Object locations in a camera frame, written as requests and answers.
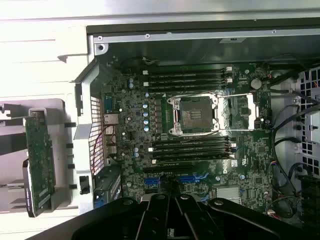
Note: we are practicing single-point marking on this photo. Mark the silver socket cover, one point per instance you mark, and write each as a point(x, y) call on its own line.
point(251, 112)

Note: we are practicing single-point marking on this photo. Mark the silver rear port block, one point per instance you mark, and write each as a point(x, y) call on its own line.
point(110, 119)

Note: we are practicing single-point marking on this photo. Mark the blue expansion slot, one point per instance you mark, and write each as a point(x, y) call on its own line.
point(187, 179)

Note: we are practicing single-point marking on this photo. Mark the silver coin cell battery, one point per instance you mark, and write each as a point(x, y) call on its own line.
point(256, 83)

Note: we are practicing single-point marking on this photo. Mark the black RAM slot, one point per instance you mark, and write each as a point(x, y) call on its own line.
point(190, 152)
point(190, 142)
point(187, 71)
point(190, 147)
point(190, 157)
point(187, 86)
point(187, 81)
point(187, 76)

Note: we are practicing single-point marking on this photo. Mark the CPU socket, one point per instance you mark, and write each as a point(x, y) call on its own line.
point(195, 115)

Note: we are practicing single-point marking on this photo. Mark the perforated metal disk bay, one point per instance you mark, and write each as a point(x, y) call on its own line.
point(311, 125)

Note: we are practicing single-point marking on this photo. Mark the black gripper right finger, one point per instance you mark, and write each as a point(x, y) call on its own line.
point(200, 220)

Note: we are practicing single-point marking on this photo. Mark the grey parts rack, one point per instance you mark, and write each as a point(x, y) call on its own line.
point(62, 140)

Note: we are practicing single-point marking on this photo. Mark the black open PC case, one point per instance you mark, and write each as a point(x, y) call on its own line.
point(225, 37)

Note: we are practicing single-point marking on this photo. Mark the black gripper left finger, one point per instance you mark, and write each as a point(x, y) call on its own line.
point(152, 220)

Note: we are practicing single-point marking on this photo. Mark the silver chipset heat sink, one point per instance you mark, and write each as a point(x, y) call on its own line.
point(228, 194)

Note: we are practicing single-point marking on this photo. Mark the green motherboard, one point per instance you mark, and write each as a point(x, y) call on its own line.
point(250, 155)

